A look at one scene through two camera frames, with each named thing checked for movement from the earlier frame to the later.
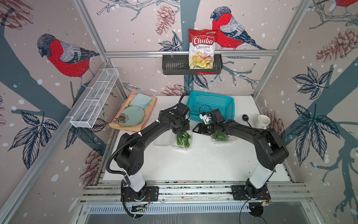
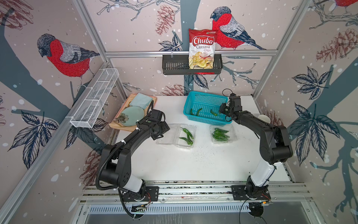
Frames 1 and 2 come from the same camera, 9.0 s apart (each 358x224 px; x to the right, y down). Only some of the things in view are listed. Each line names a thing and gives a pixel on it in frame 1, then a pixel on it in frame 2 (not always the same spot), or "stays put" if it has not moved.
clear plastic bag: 220,138 stays put
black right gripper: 199,126 to 221,107
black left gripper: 187,127 to 165,127
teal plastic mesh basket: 200,103 stays put
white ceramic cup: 263,121 stays put
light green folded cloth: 141,101 stays put
